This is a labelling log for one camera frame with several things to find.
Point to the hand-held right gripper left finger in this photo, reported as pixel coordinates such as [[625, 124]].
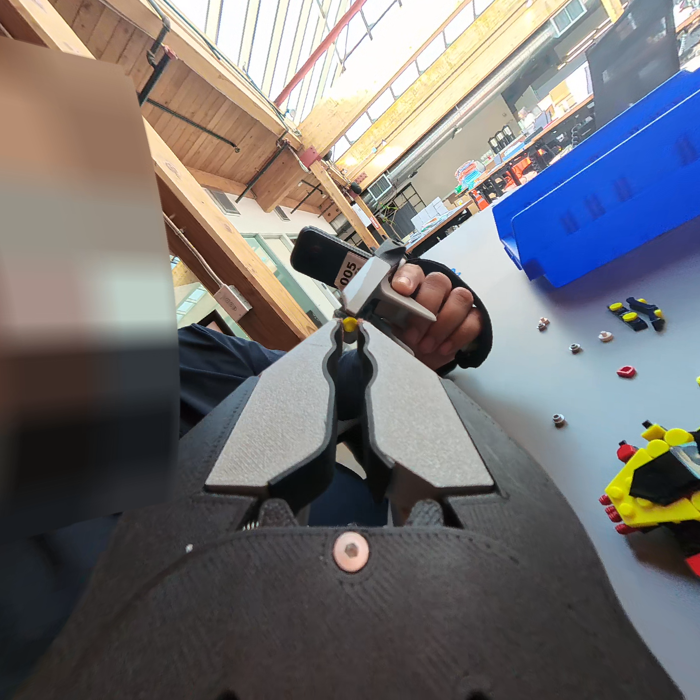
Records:
[[284, 415]]

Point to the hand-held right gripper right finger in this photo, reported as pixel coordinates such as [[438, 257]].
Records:
[[426, 426]]

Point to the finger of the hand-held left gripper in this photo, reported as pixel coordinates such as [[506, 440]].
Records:
[[369, 284]]

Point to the small yellow round lego piece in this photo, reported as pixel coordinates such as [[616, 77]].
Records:
[[350, 324]]

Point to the yellow and black lego model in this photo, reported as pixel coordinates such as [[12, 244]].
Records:
[[656, 486]]

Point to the small red lego piece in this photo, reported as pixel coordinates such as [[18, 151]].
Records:
[[626, 372]]

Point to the black and yellow lego assembly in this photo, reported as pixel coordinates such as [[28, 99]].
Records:
[[637, 314]]

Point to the person's left hand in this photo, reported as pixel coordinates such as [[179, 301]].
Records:
[[448, 322]]

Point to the person's dark blue top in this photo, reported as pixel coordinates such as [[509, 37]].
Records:
[[219, 372]]

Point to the grey electrical box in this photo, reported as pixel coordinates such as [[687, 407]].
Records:
[[232, 301]]

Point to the blue plastic bin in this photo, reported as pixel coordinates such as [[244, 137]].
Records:
[[618, 219], [547, 208]]

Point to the black computer monitor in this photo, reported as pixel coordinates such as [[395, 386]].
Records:
[[629, 60]]

